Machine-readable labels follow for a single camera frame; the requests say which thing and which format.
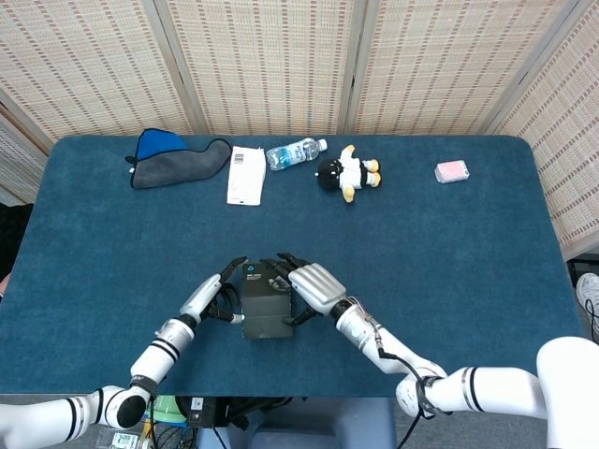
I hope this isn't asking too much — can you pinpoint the blue cloth-covered table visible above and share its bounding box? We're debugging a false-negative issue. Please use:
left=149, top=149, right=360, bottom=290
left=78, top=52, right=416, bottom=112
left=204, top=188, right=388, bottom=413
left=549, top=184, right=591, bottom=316
left=0, top=134, right=598, bottom=401

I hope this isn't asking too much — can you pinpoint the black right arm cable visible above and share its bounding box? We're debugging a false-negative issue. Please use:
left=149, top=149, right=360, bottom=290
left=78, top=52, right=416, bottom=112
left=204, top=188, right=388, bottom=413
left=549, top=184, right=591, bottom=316
left=378, top=345, right=450, bottom=449

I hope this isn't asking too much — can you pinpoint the woven bamboo screen panel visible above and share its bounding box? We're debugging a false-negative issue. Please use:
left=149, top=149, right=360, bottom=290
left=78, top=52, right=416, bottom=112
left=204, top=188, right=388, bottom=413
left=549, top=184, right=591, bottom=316
left=345, top=0, right=581, bottom=137
left=0, top=0, right=196, bottom=144
left=153, top=0, right=369, bottom=137
left=486, top=0, right=599, bottom=261
left=0, top=88, right=52, bottom=207

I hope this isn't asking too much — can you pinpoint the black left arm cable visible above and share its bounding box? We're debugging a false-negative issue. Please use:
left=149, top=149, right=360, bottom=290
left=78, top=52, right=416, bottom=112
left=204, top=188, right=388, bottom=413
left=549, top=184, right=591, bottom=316
left=147, top=397, right=158, bottom=449

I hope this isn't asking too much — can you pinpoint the black cardboard box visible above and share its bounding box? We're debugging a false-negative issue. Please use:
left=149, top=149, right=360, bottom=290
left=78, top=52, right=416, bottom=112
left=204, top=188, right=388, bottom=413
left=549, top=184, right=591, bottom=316
left=241, top=262, right=295, bottom=340

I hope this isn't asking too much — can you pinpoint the white paper packet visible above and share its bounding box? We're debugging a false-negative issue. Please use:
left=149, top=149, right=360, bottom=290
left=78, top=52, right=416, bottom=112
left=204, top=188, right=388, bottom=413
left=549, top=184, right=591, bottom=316
left=226, top=145, right=268, bottom=207

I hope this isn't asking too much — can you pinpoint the white sneaker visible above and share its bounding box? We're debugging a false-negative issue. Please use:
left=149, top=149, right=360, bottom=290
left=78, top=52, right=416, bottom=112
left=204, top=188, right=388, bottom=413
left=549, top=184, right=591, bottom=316
left=574, top=273, right=599, bottom=336

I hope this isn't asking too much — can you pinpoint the black device with white label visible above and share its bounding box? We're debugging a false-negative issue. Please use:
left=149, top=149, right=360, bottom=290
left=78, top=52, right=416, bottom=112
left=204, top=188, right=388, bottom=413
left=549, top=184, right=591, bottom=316
left=180, top=396, right=219, bottom=429

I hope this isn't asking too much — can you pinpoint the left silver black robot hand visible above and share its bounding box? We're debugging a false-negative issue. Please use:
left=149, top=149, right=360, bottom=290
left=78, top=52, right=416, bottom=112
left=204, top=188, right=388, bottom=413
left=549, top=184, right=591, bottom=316
left=179, top=255, right=249, bottom=325

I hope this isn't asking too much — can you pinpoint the white labelled packet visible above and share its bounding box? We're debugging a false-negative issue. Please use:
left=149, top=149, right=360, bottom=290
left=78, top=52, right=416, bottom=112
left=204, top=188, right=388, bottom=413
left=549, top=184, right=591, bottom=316
left=100, top=429, right=141, bottom=449

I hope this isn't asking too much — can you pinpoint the clear plastic water bottle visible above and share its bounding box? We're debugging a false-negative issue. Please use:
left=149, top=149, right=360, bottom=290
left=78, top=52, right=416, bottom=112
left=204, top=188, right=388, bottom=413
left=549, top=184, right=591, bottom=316
left=265, top=138, right=329, bottom=173

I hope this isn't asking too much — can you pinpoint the pink tissue pack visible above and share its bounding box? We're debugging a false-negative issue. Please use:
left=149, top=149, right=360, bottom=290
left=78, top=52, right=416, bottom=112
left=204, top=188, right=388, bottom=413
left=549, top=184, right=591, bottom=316
left=433, top=158, right=471, bottom=184

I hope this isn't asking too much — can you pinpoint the green plastic container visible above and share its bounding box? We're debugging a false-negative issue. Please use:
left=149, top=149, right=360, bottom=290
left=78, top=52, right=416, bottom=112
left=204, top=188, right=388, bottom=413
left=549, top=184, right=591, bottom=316
left=144, top=395, right=188, bottom=425

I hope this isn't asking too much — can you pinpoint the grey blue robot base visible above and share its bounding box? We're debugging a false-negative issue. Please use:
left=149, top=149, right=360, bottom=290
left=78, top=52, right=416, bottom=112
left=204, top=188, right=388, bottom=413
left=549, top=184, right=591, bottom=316
left=196, top=397, right=397, bottom=449

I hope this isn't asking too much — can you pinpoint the black white penguin plush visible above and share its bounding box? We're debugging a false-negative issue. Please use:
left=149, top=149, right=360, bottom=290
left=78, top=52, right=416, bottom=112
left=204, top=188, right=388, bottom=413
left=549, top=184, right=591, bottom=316
left=315, top=144, right=383, bottom=204

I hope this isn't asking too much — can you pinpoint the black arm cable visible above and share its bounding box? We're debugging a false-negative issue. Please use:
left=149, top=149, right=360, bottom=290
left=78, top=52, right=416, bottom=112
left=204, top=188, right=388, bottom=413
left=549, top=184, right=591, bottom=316
left=147, top=397, right=158, bottom=449
left=378, top=345, right=450, bottom=449

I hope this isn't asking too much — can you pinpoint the grey and blue cloth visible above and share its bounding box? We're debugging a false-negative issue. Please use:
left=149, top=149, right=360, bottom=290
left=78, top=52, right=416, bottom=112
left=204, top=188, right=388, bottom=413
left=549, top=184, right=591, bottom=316
left=124, top=128, right=233, bottom=191

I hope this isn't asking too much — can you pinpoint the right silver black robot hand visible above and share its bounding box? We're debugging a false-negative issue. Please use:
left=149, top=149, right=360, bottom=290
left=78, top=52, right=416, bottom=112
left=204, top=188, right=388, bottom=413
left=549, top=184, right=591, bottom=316
left=260, top=252, right=348, bottom=326

